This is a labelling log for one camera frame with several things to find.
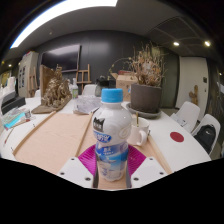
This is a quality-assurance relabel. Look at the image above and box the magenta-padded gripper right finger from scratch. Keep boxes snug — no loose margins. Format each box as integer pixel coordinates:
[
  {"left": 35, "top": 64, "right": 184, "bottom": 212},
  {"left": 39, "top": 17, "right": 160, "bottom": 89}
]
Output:
[{"left": 125, "top": 144, "right": 168, "bottom": 189}]

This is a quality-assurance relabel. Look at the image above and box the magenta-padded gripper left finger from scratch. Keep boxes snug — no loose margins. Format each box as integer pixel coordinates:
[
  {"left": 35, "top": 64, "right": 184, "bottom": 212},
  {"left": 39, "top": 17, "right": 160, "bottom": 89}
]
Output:
[{"left": 57, "top": 144, "right": 98, "bottom": 189}]

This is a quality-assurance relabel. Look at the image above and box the blue-capped milky drink bottle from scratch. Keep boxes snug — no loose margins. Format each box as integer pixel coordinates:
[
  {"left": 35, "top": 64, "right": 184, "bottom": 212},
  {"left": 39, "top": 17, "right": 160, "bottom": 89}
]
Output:
[{"left": 91, "top": 88, "right": 133, "bottom": 183}]

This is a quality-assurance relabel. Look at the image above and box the light wooden board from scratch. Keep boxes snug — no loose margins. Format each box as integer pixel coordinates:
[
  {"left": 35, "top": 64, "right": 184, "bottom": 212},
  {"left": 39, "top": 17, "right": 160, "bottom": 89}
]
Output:
[{"left": 12, "top": 111, "right": 173, "bottom": 184}]

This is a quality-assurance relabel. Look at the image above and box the white ceramic mug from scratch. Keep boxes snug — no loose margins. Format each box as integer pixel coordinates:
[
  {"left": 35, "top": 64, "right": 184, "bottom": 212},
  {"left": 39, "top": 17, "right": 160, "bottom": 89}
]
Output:
[{"left": 128, "top": 116, "right": 151, "bottom": 147}]

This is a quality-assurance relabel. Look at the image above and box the flat round red coaster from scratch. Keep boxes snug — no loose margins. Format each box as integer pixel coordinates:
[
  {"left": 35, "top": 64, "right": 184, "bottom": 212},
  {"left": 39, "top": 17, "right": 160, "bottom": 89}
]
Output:
[{"left": 169, "top": 131, "right": 185, "bottom": 143}]

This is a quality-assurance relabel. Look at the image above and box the grey plant saucer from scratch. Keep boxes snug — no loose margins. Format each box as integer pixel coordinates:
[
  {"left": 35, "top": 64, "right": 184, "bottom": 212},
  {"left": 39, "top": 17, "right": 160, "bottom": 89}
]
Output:
[{"left": 125, "top": 102, "right": 163, "bottom": 120}]

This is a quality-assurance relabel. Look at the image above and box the stack of papers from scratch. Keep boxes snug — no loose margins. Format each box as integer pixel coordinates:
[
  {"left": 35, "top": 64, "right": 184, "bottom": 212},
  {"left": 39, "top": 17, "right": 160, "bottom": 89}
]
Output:
[{"left": 170, "top": 113, "right": 188, "bottom": 128}]

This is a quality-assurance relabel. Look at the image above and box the black backpack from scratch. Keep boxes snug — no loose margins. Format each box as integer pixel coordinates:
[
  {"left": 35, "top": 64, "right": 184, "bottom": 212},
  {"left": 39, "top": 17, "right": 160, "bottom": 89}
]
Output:
[{"left": 193, "top": 124, "right": 218, "bottom": 155}]

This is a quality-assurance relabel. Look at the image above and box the white chair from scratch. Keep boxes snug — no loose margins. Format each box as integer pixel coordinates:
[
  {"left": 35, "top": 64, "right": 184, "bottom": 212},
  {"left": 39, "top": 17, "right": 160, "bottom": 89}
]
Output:
[
  {"left": 170, "top": 101, "right": 201, "bottom": 134},
  {"left": 191, "top": 113, "right": 222, "bottom": 156}
]

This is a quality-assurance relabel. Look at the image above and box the grey potted dried plant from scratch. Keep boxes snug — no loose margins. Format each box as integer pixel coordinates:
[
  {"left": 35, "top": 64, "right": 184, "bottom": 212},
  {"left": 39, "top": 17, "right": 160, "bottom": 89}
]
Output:
[{"left": 128, "top": 43, "right": 167, "bottom": 114}]

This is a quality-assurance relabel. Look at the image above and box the brown carved wood sculpture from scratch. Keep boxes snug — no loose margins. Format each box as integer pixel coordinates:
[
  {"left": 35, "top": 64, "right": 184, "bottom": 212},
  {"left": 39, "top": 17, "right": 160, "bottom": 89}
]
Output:
[{"left": 31, "top": 64, "right": 73, "bottom": 115}]

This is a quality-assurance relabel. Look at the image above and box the small green-tinted bottle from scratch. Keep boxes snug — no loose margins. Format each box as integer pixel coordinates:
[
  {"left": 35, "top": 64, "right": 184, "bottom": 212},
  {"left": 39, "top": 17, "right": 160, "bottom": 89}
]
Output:
[{"left": 70, "top": 78, "right": 80, "bottom": 100}]

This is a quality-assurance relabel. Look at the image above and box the light blue book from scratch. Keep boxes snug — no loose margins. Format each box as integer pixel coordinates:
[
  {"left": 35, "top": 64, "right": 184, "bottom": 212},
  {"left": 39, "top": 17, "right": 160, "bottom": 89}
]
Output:
[{"left": 1, "top": 108, "right": 28, "bottom": 129}]

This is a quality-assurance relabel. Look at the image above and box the wooden standing figure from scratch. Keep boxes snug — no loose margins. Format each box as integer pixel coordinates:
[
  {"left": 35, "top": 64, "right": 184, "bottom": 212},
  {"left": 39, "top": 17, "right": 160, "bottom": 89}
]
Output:
[{"left": 188, "top": 84, "right": 200, "bottom": 106}]

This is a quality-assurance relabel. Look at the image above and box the cardboard box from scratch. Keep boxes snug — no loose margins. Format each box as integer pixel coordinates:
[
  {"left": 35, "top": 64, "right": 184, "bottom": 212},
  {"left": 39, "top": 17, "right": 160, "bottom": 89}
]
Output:
[{"left": 111, "top": 72, "right": 138, "bottom": 103}]

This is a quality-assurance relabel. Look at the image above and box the black desktop device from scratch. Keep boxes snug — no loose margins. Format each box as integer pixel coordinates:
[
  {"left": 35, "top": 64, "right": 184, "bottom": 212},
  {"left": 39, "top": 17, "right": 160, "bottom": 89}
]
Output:
[{"left": 0, "top": 91, "right": 27, "bottom": 115}]

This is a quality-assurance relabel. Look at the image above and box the wooden easel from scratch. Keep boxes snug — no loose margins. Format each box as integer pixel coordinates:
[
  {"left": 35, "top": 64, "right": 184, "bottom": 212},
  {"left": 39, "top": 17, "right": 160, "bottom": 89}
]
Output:
[{"left": 75, "top": 63, "right": 93, "bottom": 91}]

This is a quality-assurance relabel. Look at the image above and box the black wall screen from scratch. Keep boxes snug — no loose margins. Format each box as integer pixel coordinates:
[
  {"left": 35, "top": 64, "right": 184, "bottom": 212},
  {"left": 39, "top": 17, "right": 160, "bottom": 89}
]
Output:
[{"left": 40, "top": 44, "right": 82, "bottom": 73}]

